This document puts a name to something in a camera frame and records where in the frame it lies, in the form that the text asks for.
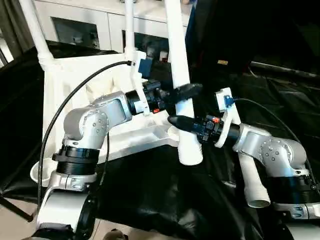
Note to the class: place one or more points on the white plastic table leg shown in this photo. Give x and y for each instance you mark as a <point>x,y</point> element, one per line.
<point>255,185</point>
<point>180,50</point>
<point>130,30</point>
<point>37,35</point>

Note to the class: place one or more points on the white plastic table top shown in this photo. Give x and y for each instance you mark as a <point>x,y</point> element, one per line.
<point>125,135</point>

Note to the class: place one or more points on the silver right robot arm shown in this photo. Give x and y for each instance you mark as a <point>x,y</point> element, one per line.
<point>275,155</point>

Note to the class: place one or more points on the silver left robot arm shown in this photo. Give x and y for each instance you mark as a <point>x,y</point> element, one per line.
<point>85,130</point>

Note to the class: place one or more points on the small yellow label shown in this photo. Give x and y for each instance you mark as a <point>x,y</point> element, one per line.
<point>223,62</point>

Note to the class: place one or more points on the black table mat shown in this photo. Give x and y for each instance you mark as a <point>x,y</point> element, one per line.
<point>165,200</point>

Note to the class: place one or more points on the black fabric backdrop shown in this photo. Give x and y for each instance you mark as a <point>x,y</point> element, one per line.
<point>260,27</point>

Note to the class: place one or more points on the silver metal rod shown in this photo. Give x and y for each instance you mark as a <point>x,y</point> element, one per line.
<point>285,67</point>

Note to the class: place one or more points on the white glass-door cabinet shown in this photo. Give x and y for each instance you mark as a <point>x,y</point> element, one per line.
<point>95,12</point>

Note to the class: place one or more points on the grey curtain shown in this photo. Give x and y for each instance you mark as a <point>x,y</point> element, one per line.
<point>17,27</point>

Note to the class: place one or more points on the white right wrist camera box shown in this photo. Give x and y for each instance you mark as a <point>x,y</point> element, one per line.
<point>227,115</point>

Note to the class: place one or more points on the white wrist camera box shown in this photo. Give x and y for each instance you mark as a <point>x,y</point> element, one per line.
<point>227,115</point>
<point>140,80</point>

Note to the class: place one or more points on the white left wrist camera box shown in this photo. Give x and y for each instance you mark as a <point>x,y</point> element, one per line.
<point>140,80</point>

